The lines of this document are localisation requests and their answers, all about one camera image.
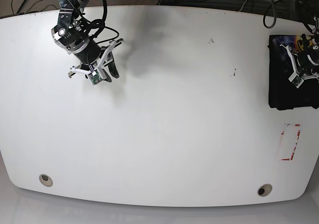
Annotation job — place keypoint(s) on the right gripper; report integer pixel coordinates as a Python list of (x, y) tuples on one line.
[(94, 57)]

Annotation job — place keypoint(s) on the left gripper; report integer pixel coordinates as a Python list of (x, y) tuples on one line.
[(305, 64)]

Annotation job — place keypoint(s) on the black t-shirt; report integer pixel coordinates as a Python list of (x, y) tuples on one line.
[(283, 95)]

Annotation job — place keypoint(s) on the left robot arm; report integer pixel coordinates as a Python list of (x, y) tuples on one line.
[(304, 40)]

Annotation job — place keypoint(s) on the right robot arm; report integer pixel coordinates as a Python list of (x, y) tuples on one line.
[(72, 25)]

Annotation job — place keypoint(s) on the red tape rectangle marking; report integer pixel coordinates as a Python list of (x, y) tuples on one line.
[(288, 141)]

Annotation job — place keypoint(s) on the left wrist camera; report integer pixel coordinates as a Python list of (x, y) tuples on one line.
[(296, 80)]

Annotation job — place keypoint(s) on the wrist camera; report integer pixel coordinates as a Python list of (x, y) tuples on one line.
[(296, 80), (95, 77)]

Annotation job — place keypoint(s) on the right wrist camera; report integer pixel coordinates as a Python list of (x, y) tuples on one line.
[(95, 77)]

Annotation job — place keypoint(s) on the left table cable grommet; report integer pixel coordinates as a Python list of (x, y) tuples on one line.
[(45, 180)]

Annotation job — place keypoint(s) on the table cable grommet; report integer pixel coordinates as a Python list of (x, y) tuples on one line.
[(264, 190), (45, 180)]

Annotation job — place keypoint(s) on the right table cable grommet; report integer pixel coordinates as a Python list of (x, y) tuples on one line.
[(264, 190)]

